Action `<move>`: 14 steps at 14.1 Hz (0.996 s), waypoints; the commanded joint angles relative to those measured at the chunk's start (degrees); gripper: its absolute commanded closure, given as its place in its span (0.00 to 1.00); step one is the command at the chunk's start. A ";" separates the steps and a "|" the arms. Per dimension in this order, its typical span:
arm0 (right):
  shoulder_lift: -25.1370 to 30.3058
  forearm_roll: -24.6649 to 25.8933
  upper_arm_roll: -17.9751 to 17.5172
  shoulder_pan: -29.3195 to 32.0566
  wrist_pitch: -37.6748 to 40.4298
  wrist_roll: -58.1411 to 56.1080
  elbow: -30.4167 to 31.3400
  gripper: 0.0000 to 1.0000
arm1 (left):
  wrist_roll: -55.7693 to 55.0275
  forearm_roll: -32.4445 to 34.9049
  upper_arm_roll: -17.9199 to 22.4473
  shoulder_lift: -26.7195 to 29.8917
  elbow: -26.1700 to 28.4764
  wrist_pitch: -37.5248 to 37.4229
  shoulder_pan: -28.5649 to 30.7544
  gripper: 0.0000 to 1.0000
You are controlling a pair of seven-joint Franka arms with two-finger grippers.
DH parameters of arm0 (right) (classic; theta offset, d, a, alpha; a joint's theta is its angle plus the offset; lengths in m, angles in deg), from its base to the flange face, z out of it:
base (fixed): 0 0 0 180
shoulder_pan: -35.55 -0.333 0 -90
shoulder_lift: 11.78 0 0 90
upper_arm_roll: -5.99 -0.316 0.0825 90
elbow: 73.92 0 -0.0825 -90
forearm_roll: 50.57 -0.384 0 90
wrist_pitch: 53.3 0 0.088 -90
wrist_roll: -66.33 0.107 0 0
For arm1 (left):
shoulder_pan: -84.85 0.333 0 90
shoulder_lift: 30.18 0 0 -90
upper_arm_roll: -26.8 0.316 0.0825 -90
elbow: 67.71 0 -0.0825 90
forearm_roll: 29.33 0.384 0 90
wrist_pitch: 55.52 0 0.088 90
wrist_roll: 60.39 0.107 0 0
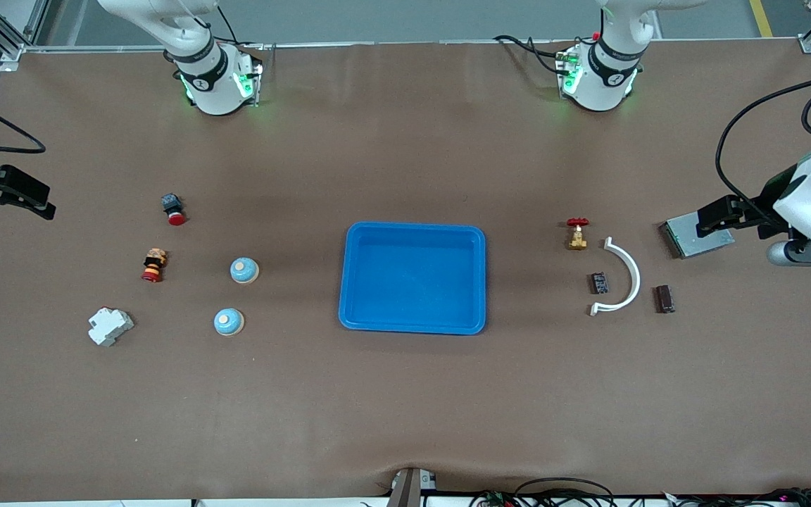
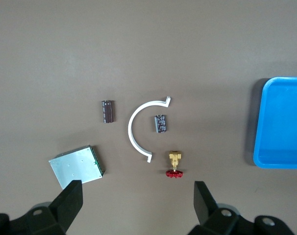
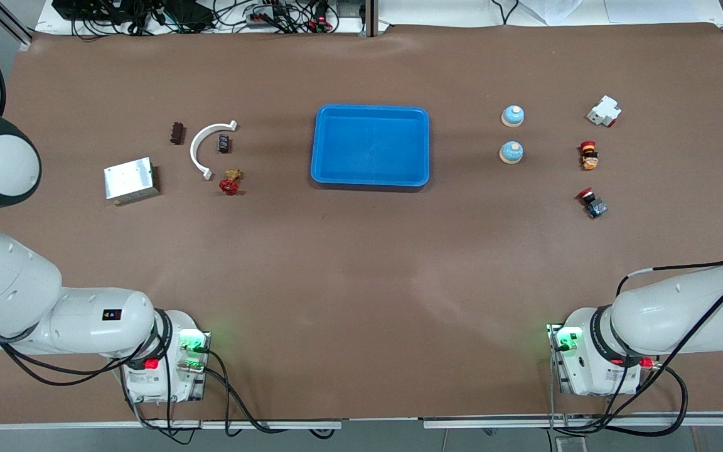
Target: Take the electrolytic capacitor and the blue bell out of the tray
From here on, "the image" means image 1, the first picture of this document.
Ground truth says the blue dome call bell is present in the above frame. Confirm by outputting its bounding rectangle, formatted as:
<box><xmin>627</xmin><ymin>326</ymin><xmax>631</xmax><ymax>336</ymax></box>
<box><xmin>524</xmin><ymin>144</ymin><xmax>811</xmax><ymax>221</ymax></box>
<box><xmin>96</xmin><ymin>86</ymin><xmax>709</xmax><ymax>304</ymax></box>
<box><xmin>213</xmin><ymin>308</ymin><xmax>245</xmax><ymax>337</ymax></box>
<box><xmin>230</xmin><ymin>257</ymin><xmax>260</xmax><ymax>285</ymax></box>

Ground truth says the grey metal box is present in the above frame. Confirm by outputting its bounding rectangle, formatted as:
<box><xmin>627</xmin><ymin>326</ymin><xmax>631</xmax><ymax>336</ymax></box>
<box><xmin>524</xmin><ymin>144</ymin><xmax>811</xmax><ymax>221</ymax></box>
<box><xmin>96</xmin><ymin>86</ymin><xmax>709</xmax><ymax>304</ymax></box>
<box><xmin>660</xmin><ymin>213</ymin><xmax>736</xmax><ymax>259</ymax></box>

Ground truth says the red orange black push button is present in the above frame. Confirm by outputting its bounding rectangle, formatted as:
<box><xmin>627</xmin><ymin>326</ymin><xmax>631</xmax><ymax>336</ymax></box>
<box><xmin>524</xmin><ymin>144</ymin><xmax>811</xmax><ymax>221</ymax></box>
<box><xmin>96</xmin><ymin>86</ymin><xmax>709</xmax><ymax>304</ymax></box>
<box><xmin>142</xmin><ymin>248</ymin><xmax>168</xmax><ymax>283</ymax></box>

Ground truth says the black button with red cap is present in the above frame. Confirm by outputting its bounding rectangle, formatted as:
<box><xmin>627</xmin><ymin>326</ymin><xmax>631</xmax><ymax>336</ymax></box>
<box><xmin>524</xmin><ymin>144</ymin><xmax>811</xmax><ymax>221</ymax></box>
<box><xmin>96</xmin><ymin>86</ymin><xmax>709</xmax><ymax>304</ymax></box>
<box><xmin>161</xmin><ymin>194</ymin><xmax>187</xmax><ymax>227</ymax></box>

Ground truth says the white circuit breaker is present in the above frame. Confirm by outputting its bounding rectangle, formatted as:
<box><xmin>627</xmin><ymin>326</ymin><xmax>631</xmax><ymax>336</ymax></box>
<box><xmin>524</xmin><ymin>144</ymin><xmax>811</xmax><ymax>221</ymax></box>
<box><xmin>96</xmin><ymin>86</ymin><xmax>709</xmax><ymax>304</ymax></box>
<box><xmin>88</xmin><ymin>307</ymin><xmax>135</xmax><ymax>347</ymax></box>

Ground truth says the blue plastic tray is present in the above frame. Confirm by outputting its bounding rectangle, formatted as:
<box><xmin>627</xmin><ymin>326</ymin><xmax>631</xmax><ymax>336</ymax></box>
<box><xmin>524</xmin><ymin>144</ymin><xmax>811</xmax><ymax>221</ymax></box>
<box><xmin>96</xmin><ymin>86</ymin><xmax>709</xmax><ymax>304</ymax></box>
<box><xmin>338</xmin><ymin>222</ymin><xmax>486</xmax><ymax>335</ymax></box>

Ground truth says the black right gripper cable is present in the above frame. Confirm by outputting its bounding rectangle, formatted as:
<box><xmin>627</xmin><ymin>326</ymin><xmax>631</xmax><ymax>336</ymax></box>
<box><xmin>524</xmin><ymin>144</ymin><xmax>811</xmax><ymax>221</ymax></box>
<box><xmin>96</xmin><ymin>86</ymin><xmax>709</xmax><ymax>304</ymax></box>
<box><xmin>0</xmin><ymin>88</ymin><xmax>48</xmax><ymax>155</ymax></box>

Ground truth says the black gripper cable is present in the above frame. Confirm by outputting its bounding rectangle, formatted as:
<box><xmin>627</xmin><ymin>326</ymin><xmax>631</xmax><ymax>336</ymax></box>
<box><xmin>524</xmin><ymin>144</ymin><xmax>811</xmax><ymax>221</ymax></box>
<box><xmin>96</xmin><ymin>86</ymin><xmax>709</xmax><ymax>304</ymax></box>
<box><xmin>0</xmin><ymin>88</ymin><xmax>48</xmax><ymax>155</ymax></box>
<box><xmin>715</xmin><ymin>74</ymin><xmax>811</xmax><ymax>227</ymax></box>

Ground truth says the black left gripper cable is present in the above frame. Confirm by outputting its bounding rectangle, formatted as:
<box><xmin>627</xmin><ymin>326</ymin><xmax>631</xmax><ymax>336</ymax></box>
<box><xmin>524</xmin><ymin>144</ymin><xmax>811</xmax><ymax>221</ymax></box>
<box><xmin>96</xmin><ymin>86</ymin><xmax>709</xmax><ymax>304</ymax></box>
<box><xmin>715</xmin><ymin>74</ymin><xmax>811</xmax><ymax>227</ymax></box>

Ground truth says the white curved plastic bracket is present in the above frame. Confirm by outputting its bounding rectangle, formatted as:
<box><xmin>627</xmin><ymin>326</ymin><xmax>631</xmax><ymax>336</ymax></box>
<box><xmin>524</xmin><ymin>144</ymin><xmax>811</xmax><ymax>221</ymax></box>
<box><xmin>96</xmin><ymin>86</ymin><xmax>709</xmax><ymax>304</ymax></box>
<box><xmin>590</xmin><ymin>237</ymin><xmax>641</xmax><ymax>317</ymax></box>

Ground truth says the black right arm base cable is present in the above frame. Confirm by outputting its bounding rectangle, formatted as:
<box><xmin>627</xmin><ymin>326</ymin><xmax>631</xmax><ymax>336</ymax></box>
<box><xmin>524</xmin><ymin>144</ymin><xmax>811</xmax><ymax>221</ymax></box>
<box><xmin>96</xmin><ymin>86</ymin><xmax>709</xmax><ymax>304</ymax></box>
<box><xmin>214</xmin><ymin>4</ymin><xmax>267</xmax><ymax>51</ymax></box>

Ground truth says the black arm base cable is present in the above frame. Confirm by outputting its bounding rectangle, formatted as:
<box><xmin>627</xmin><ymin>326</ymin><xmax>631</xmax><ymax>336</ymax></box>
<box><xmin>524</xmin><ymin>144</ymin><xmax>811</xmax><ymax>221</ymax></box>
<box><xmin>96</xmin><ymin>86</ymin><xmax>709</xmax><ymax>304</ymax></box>
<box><xmin>214</xmin><ymin>4</ymin><xmax>267</xmax><ymax>51</ymax></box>
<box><xmin>493</xmin><ymin>34</ymin><xmax>570</xmax><ymax>75</ymax></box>

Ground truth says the black left arm base cable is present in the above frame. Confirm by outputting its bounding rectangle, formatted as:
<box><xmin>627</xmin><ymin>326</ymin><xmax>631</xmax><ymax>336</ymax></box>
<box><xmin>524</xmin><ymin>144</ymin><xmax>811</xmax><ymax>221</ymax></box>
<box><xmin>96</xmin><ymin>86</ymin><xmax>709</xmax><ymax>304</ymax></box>
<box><xmin>493</xmin><ymin>34</ymin><xmax>570</xmax><ymax>75</ymax></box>

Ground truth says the black cable bundle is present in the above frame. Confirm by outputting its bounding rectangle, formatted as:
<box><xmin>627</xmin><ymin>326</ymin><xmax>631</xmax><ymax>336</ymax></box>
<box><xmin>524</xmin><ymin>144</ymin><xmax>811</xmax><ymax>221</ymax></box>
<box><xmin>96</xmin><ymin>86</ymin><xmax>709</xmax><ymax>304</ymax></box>
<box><xmin>659</xmin><ymin>487</ymin><xmax>811</xmax><ymax>507</ymax></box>

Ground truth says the black looped cable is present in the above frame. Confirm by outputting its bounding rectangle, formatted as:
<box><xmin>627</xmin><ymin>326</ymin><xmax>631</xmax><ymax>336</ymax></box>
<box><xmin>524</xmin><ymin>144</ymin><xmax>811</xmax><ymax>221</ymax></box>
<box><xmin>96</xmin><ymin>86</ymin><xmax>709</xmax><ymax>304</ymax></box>
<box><xmin>470</xmin><ymin>477</ymin><xmax>617</xmax><ymax>507</ymax></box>

